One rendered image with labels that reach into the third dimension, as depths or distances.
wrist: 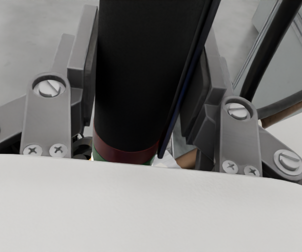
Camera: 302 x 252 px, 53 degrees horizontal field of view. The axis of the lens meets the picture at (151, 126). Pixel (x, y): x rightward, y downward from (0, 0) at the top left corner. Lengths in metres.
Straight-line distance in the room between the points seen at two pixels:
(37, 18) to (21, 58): 0.55
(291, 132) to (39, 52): 2.21
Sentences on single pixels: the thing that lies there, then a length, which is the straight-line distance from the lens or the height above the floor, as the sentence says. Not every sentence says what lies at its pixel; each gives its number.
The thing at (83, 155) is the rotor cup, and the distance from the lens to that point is 0.39.
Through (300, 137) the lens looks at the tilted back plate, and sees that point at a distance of 0.56.
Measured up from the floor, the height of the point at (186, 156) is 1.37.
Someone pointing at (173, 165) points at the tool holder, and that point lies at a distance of 0.23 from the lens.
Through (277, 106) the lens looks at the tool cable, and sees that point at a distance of 0.29.
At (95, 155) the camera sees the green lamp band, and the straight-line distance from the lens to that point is 0.15.
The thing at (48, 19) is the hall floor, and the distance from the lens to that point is 2.92.
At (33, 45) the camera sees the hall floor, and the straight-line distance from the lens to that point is 2.63.
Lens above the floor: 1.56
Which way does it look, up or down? 49 degrees down
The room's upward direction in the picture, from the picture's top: 15 degrees clockwise
